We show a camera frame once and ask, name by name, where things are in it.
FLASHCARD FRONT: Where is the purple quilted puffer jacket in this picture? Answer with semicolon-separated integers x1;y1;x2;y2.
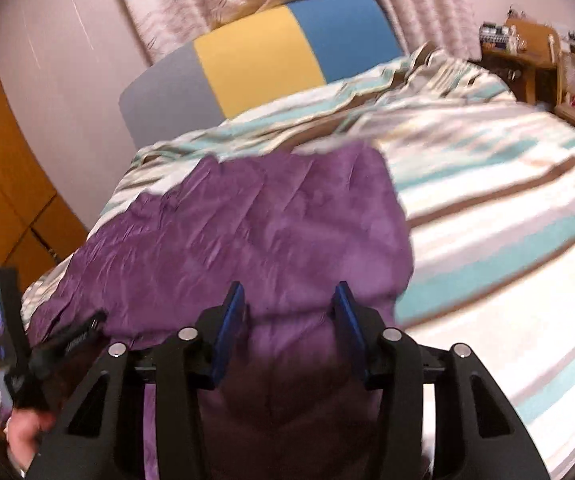
28;143;413;479

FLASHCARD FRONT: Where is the person's left hand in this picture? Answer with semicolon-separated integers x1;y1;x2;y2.
7;408;56;471

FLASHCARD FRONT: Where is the striped duvet on bed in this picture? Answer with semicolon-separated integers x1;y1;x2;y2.
22;47;575;479

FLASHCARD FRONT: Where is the grey yellow blue headboard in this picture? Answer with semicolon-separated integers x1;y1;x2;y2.
120;0;403;148

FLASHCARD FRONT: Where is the wooden bedside desk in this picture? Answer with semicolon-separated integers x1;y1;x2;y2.
477;18;561;107

